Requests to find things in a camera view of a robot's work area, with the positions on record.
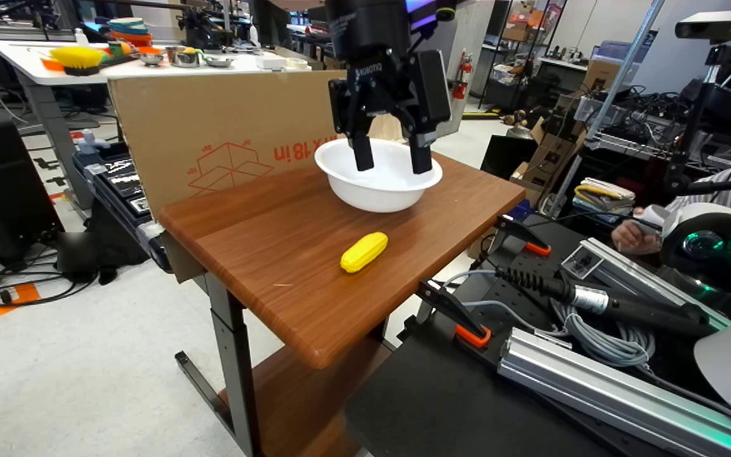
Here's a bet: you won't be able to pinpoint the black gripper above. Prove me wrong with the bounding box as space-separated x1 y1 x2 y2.
329 48 455 174

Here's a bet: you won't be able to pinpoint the yellow banana toy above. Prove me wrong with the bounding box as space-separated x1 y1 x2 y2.
339 229 392 277

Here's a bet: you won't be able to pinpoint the white plastic basin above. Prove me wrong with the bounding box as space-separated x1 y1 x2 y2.
313 136 444 215

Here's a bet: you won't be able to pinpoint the operator bare hand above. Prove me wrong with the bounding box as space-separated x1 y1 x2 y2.
610 215 665 260

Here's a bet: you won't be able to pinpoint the red fire extinguisher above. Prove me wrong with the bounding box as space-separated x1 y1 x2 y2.
452 50 474 101

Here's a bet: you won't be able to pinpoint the stacked cardboard boxes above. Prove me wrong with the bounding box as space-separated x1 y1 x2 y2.
520 116 590 201

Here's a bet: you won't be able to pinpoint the brown cardboard panel red print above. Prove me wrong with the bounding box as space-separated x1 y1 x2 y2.
108 69 405 220

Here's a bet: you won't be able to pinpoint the grey bowl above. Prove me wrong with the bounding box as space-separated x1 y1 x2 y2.
202 50 237 72

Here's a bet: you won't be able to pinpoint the folded yellow cloth stack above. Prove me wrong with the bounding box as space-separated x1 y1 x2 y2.
571 174 641 218

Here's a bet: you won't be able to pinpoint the blue metal pole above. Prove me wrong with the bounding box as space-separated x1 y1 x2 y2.
590 0 667 136

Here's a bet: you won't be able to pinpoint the black tray with electronics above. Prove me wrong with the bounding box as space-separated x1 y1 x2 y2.
84 149 172 275

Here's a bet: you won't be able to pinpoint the orange teal stacked container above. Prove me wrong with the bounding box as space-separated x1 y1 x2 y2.
105 15 156 50

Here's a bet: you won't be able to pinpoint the white device green lenses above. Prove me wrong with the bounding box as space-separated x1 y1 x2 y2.
657 201 731 301

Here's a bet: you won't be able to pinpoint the black tripod stand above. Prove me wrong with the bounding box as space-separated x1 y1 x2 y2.
665 36 731 197

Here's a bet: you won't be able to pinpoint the black bag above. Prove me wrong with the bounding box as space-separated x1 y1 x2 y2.
54 197 150 286

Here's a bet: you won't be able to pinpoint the yellow brush toy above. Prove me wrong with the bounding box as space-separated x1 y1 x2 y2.
49 44 108 75

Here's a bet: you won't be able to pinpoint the white background desk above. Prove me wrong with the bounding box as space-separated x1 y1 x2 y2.
0 37 313 210

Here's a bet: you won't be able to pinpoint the black clamp orange handle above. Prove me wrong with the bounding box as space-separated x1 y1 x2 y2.
495 213 556 261
414 277 499 352

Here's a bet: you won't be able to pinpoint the grey coiled cable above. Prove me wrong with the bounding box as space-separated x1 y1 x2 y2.
551 299 660 371

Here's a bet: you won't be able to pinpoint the black cylindrical tool handle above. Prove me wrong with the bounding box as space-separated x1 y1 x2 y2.
491 261 717 340

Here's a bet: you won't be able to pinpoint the large aluminium rail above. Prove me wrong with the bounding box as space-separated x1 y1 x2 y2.
495 327 731 457

